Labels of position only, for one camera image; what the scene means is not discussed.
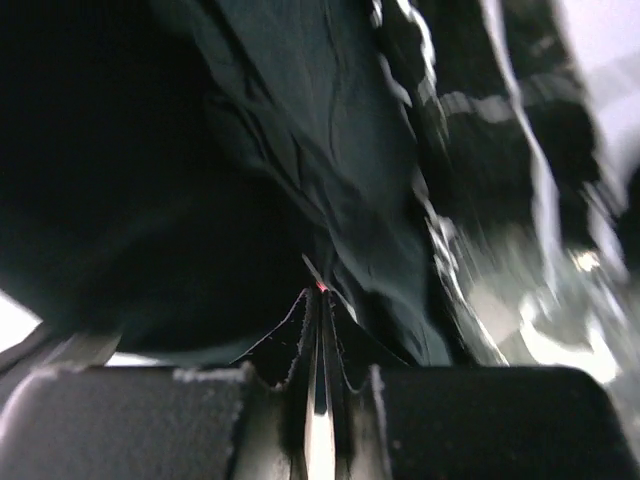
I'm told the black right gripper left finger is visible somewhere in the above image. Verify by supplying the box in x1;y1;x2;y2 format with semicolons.
1;289;318;479

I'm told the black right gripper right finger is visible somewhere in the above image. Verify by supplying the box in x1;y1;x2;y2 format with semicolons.
322;293;639;479

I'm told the black t shirt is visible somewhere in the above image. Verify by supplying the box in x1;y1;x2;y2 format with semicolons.
0;0;451;369

